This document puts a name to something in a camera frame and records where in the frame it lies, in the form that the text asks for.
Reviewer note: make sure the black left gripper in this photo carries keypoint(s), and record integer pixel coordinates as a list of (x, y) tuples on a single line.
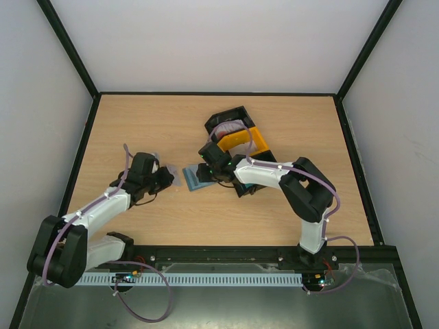
[(167, 179)]

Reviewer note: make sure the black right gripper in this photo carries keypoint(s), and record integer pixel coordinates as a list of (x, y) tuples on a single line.
[(202, 172)]

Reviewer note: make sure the teal card holder wallet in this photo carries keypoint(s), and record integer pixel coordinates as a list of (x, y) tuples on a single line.
[(193, 183)]

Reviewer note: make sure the white pink blossom card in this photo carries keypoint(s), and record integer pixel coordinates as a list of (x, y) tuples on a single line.
[(173, 170)]

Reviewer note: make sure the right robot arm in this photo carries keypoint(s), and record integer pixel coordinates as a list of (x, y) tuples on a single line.
[(309, 193)]

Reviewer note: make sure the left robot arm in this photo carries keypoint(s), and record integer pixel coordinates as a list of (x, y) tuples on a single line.
[(64, 248)]

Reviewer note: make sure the black bin with teal cards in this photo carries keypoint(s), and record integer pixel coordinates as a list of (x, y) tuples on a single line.
[(259, 173)]

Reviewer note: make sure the red white card stack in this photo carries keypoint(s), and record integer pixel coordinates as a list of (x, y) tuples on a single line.
[(228, 127)]

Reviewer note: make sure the black bin with red cards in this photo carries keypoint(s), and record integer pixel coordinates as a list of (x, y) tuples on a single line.
[(238, 113)]

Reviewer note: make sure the yellow plastic bin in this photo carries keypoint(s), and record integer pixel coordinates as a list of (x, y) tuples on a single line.
[(242, 137)]

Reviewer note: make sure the black enclosure frame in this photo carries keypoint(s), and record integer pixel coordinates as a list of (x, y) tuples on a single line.
[(385, 18)]

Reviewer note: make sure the white slotted cable duct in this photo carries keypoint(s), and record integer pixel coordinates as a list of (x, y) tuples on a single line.
[(195, 280)]

